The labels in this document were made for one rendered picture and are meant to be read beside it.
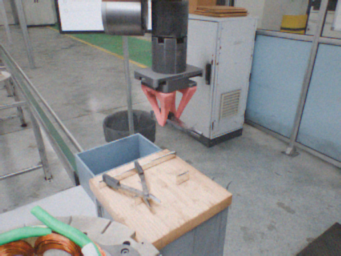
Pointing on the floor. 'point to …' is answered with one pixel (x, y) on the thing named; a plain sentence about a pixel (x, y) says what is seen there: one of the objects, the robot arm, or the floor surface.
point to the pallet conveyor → (38, 117)
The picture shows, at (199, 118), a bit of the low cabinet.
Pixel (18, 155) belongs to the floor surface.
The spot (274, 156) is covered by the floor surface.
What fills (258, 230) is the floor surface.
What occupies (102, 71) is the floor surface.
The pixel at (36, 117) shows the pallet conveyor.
